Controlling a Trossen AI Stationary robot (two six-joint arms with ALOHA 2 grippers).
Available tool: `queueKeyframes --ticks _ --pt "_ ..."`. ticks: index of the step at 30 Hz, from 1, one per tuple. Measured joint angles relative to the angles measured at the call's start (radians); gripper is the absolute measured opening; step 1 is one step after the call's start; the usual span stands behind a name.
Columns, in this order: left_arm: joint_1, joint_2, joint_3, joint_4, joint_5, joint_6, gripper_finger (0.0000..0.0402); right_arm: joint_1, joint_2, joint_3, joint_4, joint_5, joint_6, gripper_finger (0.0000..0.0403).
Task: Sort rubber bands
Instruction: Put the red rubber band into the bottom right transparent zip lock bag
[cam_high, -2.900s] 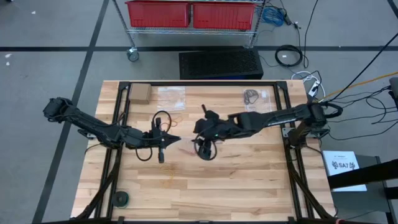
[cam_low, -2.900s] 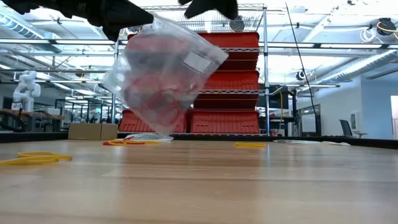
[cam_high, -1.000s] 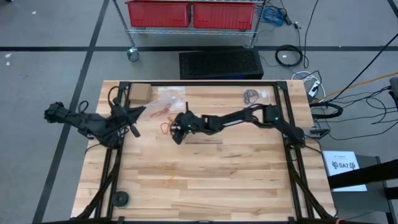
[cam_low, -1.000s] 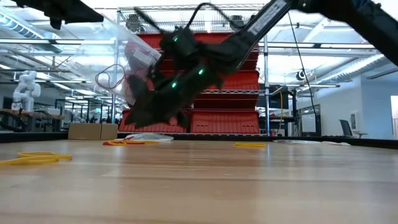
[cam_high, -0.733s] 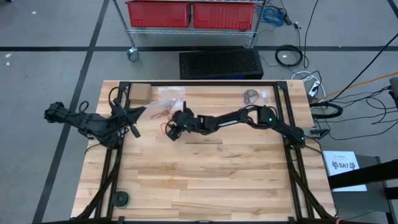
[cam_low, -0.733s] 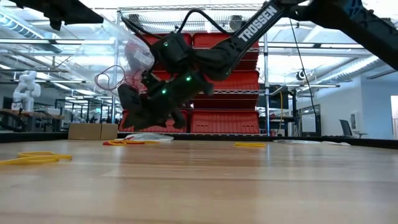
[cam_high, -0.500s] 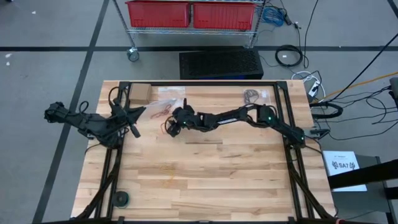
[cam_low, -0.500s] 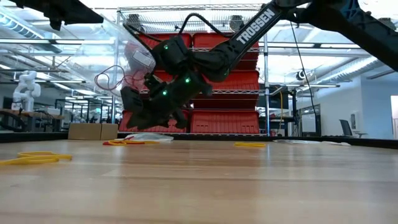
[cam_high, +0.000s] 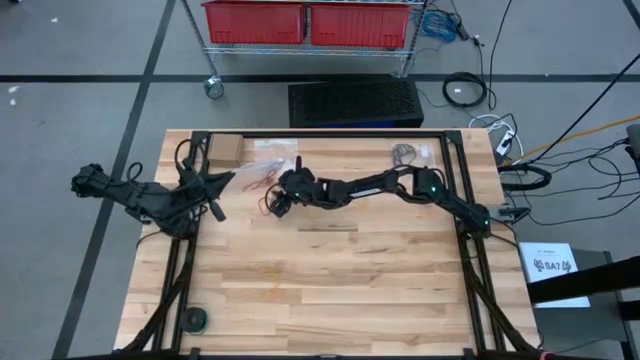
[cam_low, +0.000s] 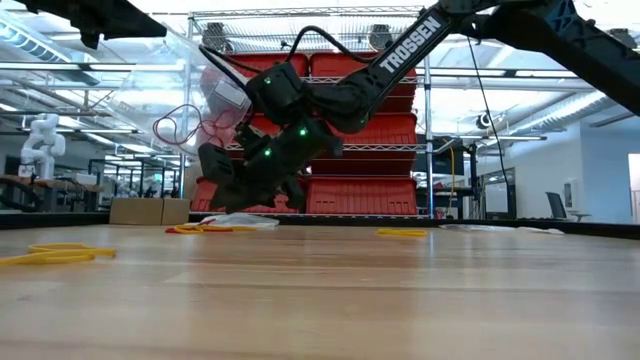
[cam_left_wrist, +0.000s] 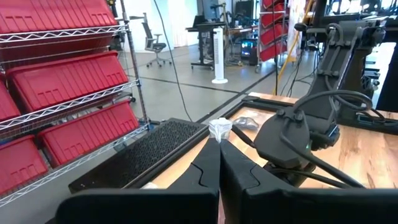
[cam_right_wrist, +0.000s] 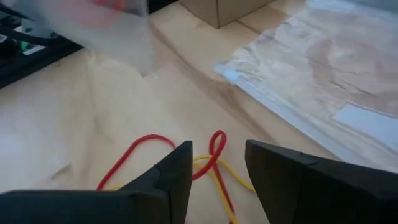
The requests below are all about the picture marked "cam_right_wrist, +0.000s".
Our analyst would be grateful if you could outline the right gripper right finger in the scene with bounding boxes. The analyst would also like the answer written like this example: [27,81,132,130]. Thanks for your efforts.
[245,139,398,224]

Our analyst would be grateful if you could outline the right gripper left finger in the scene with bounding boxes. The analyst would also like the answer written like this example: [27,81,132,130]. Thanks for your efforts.
[0,140,193,224]

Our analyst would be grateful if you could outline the yellow rubber band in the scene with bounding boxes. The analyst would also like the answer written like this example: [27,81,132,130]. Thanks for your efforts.
[105,154,256,224]

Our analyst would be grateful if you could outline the small cardboard box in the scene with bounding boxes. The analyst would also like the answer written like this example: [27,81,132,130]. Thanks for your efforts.
[178,0,276,29]

